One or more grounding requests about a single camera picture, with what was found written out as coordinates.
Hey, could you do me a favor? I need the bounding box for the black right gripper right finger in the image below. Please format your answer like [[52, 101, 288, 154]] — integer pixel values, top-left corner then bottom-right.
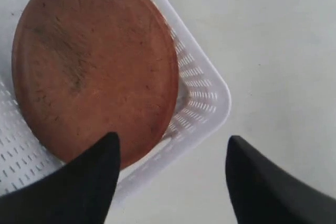
[[225, 135, 335, 223]]

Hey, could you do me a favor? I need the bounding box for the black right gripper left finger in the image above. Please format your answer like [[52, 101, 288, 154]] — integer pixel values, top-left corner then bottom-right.
[[1, 132, 121, 223]]

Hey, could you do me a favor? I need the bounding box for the brown round plate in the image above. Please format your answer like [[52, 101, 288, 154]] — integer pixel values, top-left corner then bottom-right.
[[12, 0, 179, 168]]

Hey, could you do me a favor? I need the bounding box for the white perforated plastic basket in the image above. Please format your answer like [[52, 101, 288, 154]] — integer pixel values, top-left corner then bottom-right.
[[1, 0, 232, 207]]

